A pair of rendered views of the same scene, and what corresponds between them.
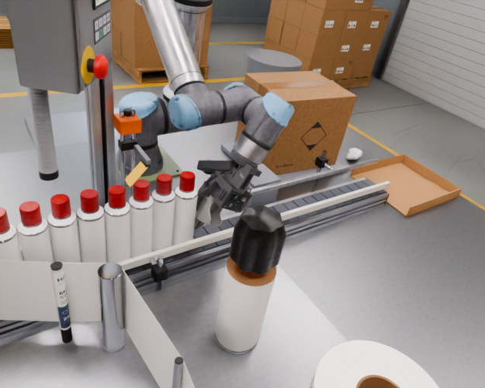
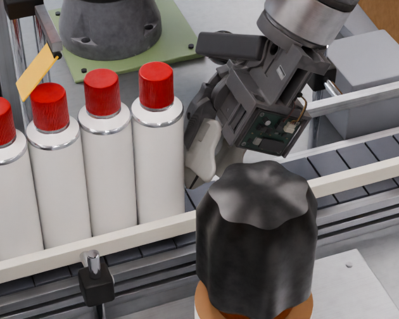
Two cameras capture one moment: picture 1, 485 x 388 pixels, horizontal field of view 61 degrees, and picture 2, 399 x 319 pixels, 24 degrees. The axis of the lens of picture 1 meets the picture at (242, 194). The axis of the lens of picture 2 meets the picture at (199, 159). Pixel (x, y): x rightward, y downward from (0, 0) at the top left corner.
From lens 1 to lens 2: 0.17 m
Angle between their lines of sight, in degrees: 16
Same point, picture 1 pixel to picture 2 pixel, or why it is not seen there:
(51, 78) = not seen: outside the picture
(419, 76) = not seen: outside the picture
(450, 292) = not seen: outside the picture
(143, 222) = (58, 177)
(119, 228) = (4, 188)
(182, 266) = (159, 272)
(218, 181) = (230, 84)
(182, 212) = (149, 154)
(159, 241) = (104, 216)
